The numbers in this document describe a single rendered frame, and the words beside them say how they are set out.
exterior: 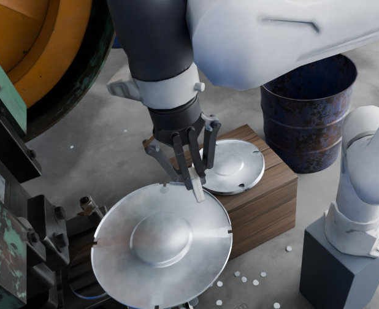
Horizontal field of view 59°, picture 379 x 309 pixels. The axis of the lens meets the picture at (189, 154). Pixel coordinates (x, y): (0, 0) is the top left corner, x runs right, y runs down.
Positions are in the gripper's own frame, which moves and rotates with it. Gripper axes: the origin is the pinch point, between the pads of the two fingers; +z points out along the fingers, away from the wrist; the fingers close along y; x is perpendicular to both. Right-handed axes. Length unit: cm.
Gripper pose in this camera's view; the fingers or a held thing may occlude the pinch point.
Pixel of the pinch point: (195, 184)
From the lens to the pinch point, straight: 62.1
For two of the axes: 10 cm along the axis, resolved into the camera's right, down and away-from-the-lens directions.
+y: 9.3, -3.6, 1.0
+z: 1.9, 6.9, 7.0
